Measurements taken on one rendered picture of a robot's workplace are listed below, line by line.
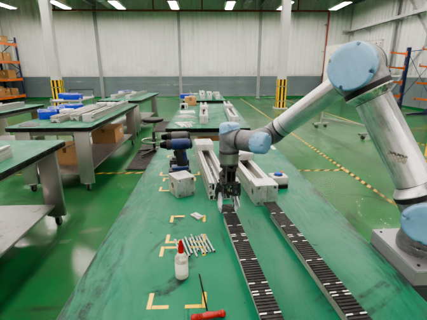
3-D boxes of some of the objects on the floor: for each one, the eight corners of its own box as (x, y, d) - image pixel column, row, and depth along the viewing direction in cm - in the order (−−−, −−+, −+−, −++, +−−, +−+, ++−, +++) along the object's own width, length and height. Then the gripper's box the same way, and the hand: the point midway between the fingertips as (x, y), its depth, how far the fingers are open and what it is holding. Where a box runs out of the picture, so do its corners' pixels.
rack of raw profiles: (377, 108, 1109) (386, 47, 1046) (399, 108, 1112) (411, 47, 1049) (446, 123, 793) (466, 36, 730) (478, 122, 796) (501, 36, 733)
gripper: (215, 168, 104) (215, 221, 110) (248, 166, 106) (246, 219, 112) (211, 161, 112) (212, 211, 118) (242, 159, 114) (241, 209, 120)
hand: (227, 208), depth 117 cm, fingers closed on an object, 5 cm apart
